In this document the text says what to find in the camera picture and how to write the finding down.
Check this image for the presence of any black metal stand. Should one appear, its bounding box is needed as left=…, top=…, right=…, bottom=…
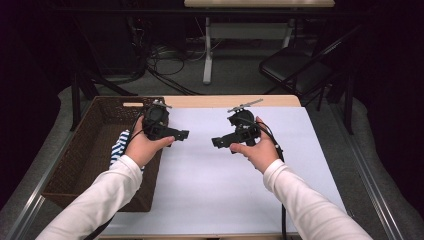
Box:
left=69, top=64, right=138, bottom=133

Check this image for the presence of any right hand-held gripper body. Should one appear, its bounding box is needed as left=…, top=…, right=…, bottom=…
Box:
left=227, top=98, right=265, bottom=148

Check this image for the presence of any person's left hand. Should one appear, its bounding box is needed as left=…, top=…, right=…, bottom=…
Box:
left=123, top=114, right=176, bottom=169

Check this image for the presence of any brown woven basket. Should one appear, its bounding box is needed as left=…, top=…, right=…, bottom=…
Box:
left=41, top=95, right=170, bottom=213

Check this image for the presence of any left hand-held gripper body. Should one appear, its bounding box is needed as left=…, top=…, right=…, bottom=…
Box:
left=142, top=100, right=174, bottom=141

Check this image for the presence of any person's right hand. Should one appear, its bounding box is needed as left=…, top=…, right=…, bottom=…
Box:
left=229, top=116, right=281, bottom=175

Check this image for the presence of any tangle of floor cables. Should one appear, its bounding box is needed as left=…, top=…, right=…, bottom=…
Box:
left=131, top=16, right=209, bottom=97

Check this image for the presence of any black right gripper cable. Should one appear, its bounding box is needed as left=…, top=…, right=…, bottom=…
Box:
left=254, top=119, right=288, bottom=240

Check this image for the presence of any white table cover sheet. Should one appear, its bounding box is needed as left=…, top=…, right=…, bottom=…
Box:
left=99, top=106, right=348, bottom=236

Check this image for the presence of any grey metal rail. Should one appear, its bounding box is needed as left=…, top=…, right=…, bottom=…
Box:
left=328, top=101, right=405, bottom=240
left=3, top=131, right=79, bottom=240

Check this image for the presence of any blue white striped shirt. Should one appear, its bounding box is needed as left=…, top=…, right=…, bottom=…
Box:
left=109, top=129, right=132, bottom=168

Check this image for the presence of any black folding chair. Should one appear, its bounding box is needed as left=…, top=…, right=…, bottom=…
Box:
left=258, top=24, right=365, bottom=108

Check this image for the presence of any white frame desk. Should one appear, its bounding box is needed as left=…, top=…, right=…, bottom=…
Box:
left=183, top=0, right=336, bottom=86

